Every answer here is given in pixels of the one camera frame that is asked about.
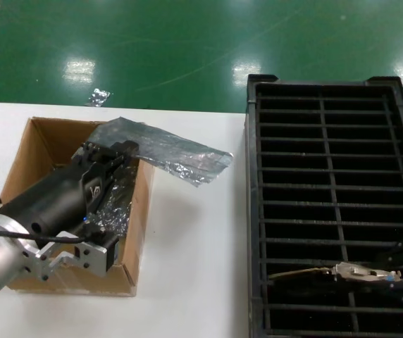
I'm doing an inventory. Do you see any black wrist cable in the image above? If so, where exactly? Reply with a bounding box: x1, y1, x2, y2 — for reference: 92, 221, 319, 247
0, 228, 89, 244

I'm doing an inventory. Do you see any silver camera mount bracket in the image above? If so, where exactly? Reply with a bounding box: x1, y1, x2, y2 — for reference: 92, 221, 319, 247
21, 242, 110, 282

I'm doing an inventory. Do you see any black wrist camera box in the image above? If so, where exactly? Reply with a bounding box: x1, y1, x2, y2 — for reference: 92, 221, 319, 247
81, 223, 120, 273

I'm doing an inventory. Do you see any grey antistatic bag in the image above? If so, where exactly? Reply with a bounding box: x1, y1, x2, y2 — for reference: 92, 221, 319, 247
90, 118, 234, 188

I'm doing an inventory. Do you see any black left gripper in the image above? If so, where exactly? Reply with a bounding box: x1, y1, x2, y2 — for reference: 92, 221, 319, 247
0, 139, 140, 242

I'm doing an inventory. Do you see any bagged graphics cards pile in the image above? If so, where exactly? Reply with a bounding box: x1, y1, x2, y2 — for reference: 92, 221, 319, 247
94, 163, 140, 244

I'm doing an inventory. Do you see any black slotted plastic container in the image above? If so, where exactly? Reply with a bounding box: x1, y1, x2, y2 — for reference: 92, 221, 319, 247
244, 73, 403, 338

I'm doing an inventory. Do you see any crumpled silver bag scrap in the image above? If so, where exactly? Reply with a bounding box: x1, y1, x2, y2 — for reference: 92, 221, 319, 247
85, 88, 113, 108

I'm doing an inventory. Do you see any brown cardboard box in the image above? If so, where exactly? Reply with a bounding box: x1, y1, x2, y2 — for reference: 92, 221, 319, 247
0, 117, 156, 299

